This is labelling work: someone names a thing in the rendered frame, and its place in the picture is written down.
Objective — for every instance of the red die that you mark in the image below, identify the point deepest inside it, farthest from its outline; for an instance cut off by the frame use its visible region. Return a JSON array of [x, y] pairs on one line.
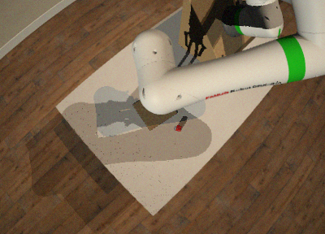
[[178, 128]]

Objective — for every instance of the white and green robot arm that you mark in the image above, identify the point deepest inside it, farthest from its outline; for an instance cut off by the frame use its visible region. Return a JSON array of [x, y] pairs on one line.
[[164, 88]]

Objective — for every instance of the brown textured mat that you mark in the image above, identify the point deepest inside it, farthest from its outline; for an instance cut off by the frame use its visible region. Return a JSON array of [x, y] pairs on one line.
[[150, 119]]

